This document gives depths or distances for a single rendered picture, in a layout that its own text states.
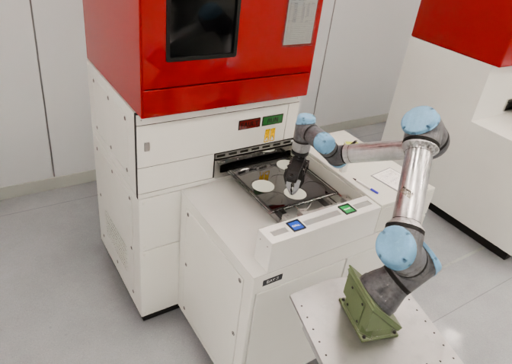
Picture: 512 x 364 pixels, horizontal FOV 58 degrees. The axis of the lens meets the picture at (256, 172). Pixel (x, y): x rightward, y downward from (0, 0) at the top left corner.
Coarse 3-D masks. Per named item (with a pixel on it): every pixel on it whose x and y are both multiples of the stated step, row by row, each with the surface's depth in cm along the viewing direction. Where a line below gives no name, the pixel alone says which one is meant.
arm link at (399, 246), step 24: (408, 120) 147; (432, 120) 142; (408, 144) 146; (432, 144) 143; (408, 168) 142; (408, 192) 139; (408, 216) 136; (384, 240) 134; (408, 240) 130; (384, 264) 136; (408, 264) 131
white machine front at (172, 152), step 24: (144, 120) 181; (168, 120) 187; (192, 120) 194; (216, 120) 201; (240, 120) 208; (288, 120) 224; (144, 144) 186; (168, 144) 193; (192, 144) 200; (216, 144) 207; (240, 144) 215; (264, 144) 224; (288, 144) 233; (144, 168) 192; (168, 168) 199; (192, 168) 206; (144, 192) 198; (168, 192) 206
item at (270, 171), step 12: (240, 168) 215; (252, 168) 216; (264, 168) 218; (276, 168) 219; (252, 180) 207; (276, 180) 210; (312, 180) 213; (264, 192) 200; (276, 192) 201; (312, 192) 205; (324, 192) 206; (276, 204) 193; (288, 204) 194
